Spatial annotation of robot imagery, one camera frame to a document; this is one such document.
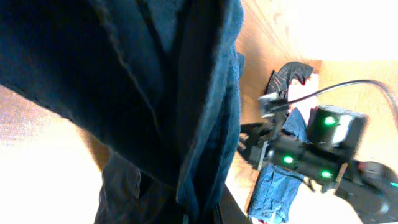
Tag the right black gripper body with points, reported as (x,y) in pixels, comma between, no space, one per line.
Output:
(332,141)

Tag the navy blue shorts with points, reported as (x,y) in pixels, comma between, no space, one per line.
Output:
(155,81)

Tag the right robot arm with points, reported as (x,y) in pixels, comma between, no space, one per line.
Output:
(369,187)

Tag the pink coral garment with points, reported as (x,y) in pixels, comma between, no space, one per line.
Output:
(298,90)

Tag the black patterned garment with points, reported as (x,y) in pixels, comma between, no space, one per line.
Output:
(279,81)

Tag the dark blue denim garment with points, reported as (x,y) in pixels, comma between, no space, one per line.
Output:
(277,188)

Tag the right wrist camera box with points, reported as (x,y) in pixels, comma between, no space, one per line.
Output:
(271,103)

